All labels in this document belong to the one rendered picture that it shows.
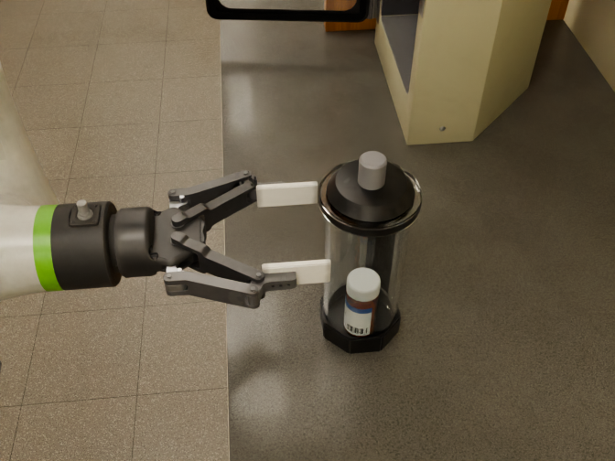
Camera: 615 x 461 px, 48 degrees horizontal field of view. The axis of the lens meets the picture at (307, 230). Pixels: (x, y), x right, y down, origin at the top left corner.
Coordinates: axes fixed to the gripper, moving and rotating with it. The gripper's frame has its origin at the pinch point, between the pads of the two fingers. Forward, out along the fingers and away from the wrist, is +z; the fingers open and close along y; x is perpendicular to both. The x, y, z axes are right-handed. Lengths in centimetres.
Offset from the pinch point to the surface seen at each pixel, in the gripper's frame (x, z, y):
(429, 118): 12.1, 23.0, 34.2
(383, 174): -8.6, 7.4, -1.2
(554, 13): 16, 58, 71
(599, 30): 15, 63, 62
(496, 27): -3.4, 30.7, 34.3
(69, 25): 113, -86, 252
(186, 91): 113, -30, 192
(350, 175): -6.8, 4.6, 1.0
